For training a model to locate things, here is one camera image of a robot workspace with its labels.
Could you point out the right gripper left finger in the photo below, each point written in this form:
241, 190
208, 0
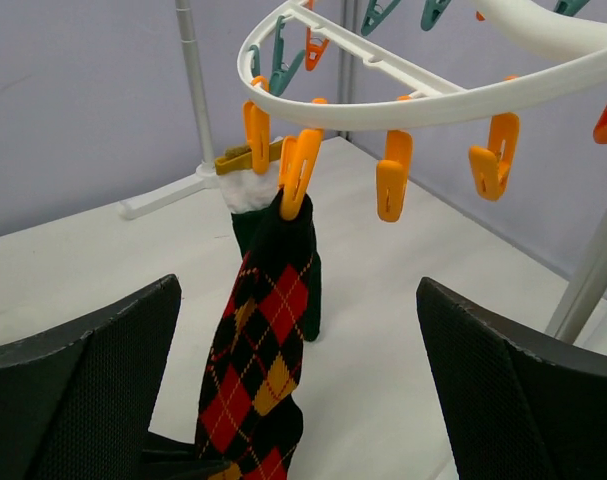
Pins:
76, 400

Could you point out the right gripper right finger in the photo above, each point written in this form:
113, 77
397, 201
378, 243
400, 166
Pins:
517, 404

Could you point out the argyle black red sock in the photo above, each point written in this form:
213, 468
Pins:
246, 413

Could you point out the orange clothes peg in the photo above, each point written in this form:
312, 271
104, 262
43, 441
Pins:
491, 165

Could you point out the white round clip hanger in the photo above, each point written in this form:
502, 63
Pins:
577, 46

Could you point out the white clothes rack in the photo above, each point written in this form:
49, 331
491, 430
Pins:
204, 177

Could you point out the orange peg on striped sock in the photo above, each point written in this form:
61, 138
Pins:
392, 173

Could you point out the mustard peg on green sock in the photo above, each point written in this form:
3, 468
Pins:
239, 158

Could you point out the orange peg holding argyle sock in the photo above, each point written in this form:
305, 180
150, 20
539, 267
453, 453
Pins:
298, 158

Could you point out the green clothes peg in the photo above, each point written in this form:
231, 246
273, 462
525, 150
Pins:
282, 72

